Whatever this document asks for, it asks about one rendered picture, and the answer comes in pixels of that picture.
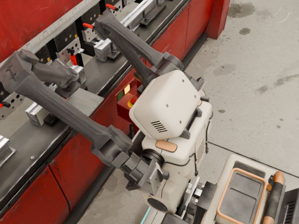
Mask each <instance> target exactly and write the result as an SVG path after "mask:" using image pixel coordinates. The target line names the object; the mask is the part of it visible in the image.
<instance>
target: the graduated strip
mask: <svg viewBox="0 0 299 224"><path fill-rule="evenodd" d="M91 1H92V0H83V1H82V2H81V3H79V4H78V5H77V6H76V7H74V8H73V9H72V10H70V11H69V12H68V13H66V14H65V15H64V16H62V17H61V18H60V19H59V20H57V21H56V22H55V23H53V24H52V25H51V26H49V27H48V28H47V29H45V30H44V31H43V32H42V33H40V34H39V35H37V36H36V37H35V38H34V39H32V40H31V41H29V42H28V43H27V44H26V45H25V46H23V47H22V48H23V49H26V50H30V49H31V48H33V47H34V46H35V45H36V44H38V43H39V42H40V41H42V40H43V39H44V38H45V37H46V36H48V35H49V34H50V33H52V32H53V31H54V30H56V29H57V28H58V27H59V26H61V25H62V24H63V23H64V22H66V21H67V20H68V19H69V18H71V17H72V16H73V15H75V14H76V13H77V12H79V11H80V10H81V9H82V8H83V7H85V6H86V5H87V4H89V3H90V2H91ZM22 48H20V49H19V50H18V51H20V50H21V49H22ZM7 59H8V58H7ZM7 59H6V60H7ZM6 60H5V61H6ZM5 61H3V62H2V63H1V64H0V67H1V66H2V65H3V64H4V63H5Z"/></svg>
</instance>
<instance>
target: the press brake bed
mask: <svg viewBox="0 0 299 224"><path fill-rule="evenodd" d="M213 4H214V0H187V1H186V2H185V3H184V4H183V5H182V6H181V8H180V9H179V10H178V11H177V12H176V13H175V14H174V15H173V17H172V18H171V19H170V20H169V21H168V22H167V23H166V25H165V26H164V27H163V28H162V29H161V30H160V31H159V32H158V34H157V35H156V36H155V37H154V38H153V39H152V40H151V41H150V42H149V43H148V45H149V46H151V47H152V48H153V49H155V50H157V51H159V52H162V51H163V50H164V49H165V48H166V46H167V45H168V44H169V43H170V49H171V52H170V53H169V54H171V55H173V56H175V57H177V58H178V59H179V60H180V61H181V62H182V64H183V65H184V67H183V69H182V72H184V71H185V69H186V67H187V66H188V65H189V63H190V62H191V60H192V59H193V58H194V56H195V55H196V53H197V52H198V51H199V49H200V48H201V46H202V45H203V44H204V42H205V40H206V39H207V38H208V34H206V33H204V32H203V31H204V30H205V28H206V26H207V24H208V21H209V19H210V17H211V15H212V10H213ZM134 72H135V69H134V68H133V66H132V65H131V64H130V65H129V66H128V67H127V68H126V69H125V71H124V72H123V73H122V74H121V75H120V76H119V77H118V78H117V79H116V80H115V81H114V83H113V84H112V85H111V86H110V87H109V88H108V89H107V91H106V92H105V93H104V94H103V95H102V96H101V97H103V98H104V100H103V101H102V103H101V104H100V105H99V106H98V107H97V108H96V109H95V111H94V113H93V114H92V115H91V116H90V119H92V120H93V121H95V122H96V123H98V124H100V125H102V126H105V127H107V128H108V127H109V126H110V125H113V126H114V127H115V128H118V129H120V130H121V131H123V132H124V133H125V134H126V135H127V136H128V137H129V138H130V130H129V124H131V123H130V122H128V121H126V120H125V119H123V118H121V117H119V116H118V113H117V104H116V97H115V95H116V94H117V93H118V92H119V91H120V90H122V89H123V88H124V87H125V86H126V85H127V84H128V83H129V82H130V81H131V80H132V79H133V78H134V76H133V75H134ZM130 139H131V138H130ZM131 140H132V139H131ZM91 145H92V143H91V142H90V141H89V140H88V139H87V138H86V137H84V136H83V135H81V134H80V133H79V132H77V131H76V130H74V129H72V130H71V131H70V132H69V133H68V134H67V135H66V137H65V138H64V139H63V140H62V141H61V142H60V143H59V144H58V145H57V146H56V148H55V149H54V150H53V151H52V152H51V153H50V154H49V155H48V157H47V158H46V159H45V160H44V161H43V162H42V163H41V164H40V166H39V167H38V168H37V169H36V170H35V171H34V172H33V174H32V175H31V176H30V177H29V178H28V179H27V180H26V181H25V182H24V183H23V184H22V186H21V187H20V188H19V189H18V190H17V191H16V192H15V194H14V195H13V196H12V197H11V198H10V199H9V200H8V201H7V203H6V204H5V205H4V206H3V207H2V208H1V209H0V224H77V223H78V221H79V220H80V218H81V217H82V216H83V214H84V213H85V211H86V210H87V208H88V207H89V205H90V204H91V203H92V201H93V200H94V198H95V197H96V196H97V194H98V193H99V191H100V190H101V188H102V187H103V186H104V184H105V183H106V181H107V180H108V178H109V177H110V176H111V174H112V173H113V171H114V170H115V168H116V167H115V166H114V165H113V166H112V167H110V166H108V165H106V164H104V163H103V162H102V161H101V160H100V159H99V158H98V157H97V156H96V155H94V154H93V153H91V151H90V146H91Z"/></svg>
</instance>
